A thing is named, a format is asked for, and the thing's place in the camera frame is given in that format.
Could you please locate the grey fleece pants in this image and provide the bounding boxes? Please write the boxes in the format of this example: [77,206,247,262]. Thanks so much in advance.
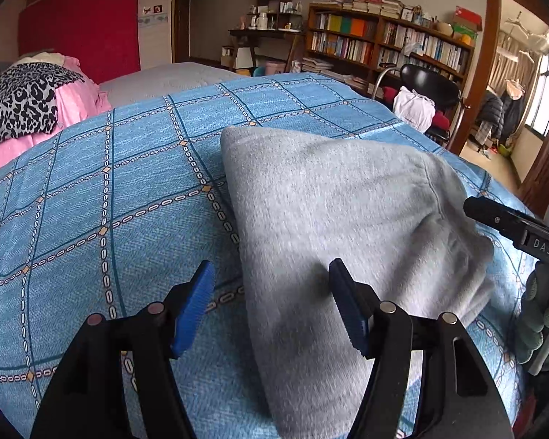
[220,125,497,439]

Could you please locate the stack of books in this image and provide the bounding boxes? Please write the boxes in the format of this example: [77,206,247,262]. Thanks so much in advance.
[318,0,415,19]

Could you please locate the leopard print cloth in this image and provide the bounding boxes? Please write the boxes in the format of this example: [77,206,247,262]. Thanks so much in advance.
[0,63,85,149]

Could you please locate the white garment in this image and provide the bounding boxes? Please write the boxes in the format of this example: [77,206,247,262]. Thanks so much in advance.
[392,87,435,132]

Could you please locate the grey bed sheet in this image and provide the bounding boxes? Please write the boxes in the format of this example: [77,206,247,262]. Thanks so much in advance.
[98,61,243,108]

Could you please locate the wooden bookshelf with books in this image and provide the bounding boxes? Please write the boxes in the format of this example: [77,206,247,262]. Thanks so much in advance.
[304,2,477,101]

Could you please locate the red cardboard box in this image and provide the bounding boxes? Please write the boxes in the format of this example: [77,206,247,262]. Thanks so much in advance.
[453,6,483,33]

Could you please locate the hanging dark coats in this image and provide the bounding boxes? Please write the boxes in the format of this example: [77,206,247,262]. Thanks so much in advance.
[473,91,527,147]

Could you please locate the dark wooden door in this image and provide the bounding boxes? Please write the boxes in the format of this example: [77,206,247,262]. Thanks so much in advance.
[174,0,202,65]

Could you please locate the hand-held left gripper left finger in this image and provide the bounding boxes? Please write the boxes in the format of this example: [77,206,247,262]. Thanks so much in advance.
[30,260,217,439]

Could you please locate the white drying rack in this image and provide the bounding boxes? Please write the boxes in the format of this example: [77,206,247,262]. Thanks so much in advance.
[505,9,549,56]

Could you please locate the blue checked blanket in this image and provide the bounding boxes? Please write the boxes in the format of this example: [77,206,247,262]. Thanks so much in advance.
[0,72,543,439]

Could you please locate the cream cloth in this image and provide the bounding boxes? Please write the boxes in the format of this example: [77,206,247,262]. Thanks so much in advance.
[14,52,67,65]

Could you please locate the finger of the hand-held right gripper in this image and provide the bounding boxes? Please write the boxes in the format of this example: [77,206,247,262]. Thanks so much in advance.
[463,196,538,250]

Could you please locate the wooden door frame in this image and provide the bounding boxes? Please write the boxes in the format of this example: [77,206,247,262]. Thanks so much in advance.
[448,0,504,156]

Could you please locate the red wardrobe panel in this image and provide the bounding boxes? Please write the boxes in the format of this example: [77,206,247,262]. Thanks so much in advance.
[18,0,140,85]

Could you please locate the black office chair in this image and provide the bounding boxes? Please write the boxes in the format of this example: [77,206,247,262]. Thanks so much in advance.
[373,64,463,147]

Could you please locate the wooden desk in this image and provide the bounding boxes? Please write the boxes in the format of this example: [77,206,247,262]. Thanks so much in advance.
[228,27,305,71]

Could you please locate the wooden desk shelf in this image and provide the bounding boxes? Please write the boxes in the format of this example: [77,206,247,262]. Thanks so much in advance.
[249,0,303,30]

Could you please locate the person's right hand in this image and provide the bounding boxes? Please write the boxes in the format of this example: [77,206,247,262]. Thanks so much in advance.
[515,265,549,376]

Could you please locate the white wardrobe door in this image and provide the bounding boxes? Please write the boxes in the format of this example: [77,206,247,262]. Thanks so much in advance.
[137,0,175,67]

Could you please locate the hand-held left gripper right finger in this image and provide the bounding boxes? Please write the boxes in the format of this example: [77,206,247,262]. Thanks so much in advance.
[328,258,515,439]

